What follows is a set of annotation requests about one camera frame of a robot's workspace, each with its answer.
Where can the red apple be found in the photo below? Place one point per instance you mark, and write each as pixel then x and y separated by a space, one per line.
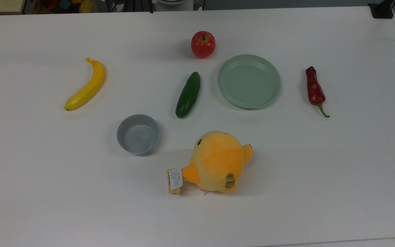
pixel 202 46

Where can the grey bowl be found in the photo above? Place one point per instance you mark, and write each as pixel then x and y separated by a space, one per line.
pixel 137 137

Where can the dark green cucumber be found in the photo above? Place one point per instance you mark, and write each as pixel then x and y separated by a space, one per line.
pixel 188 96

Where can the orange plush toy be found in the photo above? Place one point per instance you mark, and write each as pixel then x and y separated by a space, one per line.
pixel 218 161

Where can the yellow and white paper tag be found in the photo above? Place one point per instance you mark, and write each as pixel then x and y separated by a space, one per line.
pixel 175 179

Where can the pale green plate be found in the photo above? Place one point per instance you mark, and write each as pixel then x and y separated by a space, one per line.
pixel 249 82

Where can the yellow banana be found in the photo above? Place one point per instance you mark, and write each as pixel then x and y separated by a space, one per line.
pixel 89 85

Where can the red chili pepper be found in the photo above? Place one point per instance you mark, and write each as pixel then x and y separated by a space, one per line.
pixel 314 89

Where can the pile of colourful toy fruit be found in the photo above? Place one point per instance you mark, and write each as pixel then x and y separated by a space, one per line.
pixel 63 5

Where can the black clamp mount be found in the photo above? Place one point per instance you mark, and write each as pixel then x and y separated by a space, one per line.
pixel 382 9

